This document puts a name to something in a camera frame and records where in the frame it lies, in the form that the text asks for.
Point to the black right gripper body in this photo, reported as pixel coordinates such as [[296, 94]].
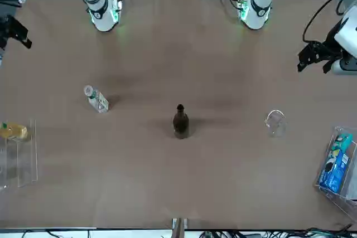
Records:
[[5, 31]]

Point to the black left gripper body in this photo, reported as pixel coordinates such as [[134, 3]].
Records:
[[332, 54]]

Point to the clear plastic funnel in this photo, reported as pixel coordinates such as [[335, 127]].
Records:
[[274, 129]]

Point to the clear plastic drink bottle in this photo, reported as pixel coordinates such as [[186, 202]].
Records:
[[97, 101]]

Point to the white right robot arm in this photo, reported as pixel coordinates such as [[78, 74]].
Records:
[[101, 18]]

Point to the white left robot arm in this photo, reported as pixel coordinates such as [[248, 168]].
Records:
[[259, 9]]

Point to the yellow tea bottle white cap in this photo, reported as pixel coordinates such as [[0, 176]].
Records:
[[14, 132]]

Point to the dark glass bottle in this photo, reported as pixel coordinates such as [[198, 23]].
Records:
[[181, 123]]

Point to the teal snack packet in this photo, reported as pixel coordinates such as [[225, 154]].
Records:
[[343, 141]]

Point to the blue cookie packet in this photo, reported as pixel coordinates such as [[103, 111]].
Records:
[[333, 174]]

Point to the clear acrylic drinks shelf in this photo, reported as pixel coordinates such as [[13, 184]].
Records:
[[28, 162]]

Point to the clear acrylic snack shelf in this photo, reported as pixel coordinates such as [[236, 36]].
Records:
[[346, 201]]

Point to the aluminium frame post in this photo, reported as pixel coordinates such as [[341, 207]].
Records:
[[180, 228]]

